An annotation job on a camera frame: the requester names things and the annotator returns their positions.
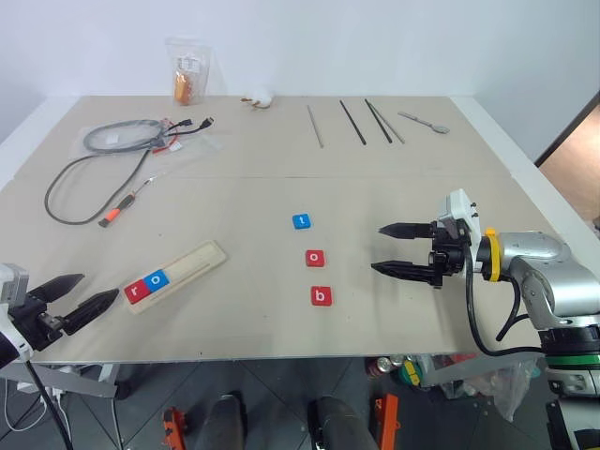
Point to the clear bag with orange item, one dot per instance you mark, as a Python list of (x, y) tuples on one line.
[(187, 70)]

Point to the pair of dark chopsticks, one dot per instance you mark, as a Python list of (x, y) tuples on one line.
[(389, 125)]

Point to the crumpled clear plastic bag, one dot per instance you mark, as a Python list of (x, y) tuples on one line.
[(508, 386)]

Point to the black chopstick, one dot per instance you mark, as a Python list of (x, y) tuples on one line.
[(378, 120), (352, 123)]

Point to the beige wooden letter tray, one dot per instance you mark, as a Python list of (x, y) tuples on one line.
[(197, 262)]

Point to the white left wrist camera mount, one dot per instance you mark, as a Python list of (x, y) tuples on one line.
[(11, 281)]

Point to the red tile letter r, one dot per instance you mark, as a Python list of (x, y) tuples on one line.
[(135, 292)]

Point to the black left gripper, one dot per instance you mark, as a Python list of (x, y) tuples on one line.
[(35, 323)]

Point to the gray metal chopstick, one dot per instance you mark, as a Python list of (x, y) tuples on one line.
[(315, 126)]

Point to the red tile letter o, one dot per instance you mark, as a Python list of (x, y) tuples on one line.
[(316, 258)]

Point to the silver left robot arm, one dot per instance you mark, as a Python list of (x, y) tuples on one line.
[(4, 351)]

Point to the orange black screwdriver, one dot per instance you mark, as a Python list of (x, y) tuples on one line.
[(119, 208)]

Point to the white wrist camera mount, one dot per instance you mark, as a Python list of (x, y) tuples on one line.
[(11, 281), (461, 206)]

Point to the red can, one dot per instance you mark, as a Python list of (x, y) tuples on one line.
[(373, 367)]

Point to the green yellow round container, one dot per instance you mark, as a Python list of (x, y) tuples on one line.
[(410, 373)]

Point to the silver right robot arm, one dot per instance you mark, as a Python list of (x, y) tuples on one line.
[(539, 253)]

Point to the red tile letter b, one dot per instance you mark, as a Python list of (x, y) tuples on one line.
[(321, 296)]

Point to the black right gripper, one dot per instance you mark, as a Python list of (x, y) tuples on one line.
[(447, 255)]

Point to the white crumpled ball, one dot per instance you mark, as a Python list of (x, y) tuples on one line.
[(260, 97)]

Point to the flat clear plastic bag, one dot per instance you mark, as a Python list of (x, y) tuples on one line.
[(197, 146)]

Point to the dark rounded shape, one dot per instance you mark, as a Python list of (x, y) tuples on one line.
[(222, 422), (340, 424)]

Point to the brown door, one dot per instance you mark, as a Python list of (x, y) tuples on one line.
[(574, 164)]

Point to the gray table frame bracket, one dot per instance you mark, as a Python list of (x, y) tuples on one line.
[(84, 380)]

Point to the blue tile letter o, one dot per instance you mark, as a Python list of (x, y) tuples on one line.
[(155, 280)]

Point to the blue tile letter t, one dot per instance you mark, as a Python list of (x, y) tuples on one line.
[(301, 221)]

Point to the metal spoon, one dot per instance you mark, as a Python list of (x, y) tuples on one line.
[(424, 122)]

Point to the orange metal stand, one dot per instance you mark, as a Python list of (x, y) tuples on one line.
[(172, 429), (386, 419)]

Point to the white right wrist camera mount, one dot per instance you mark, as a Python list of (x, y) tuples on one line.
[(461, 206)]

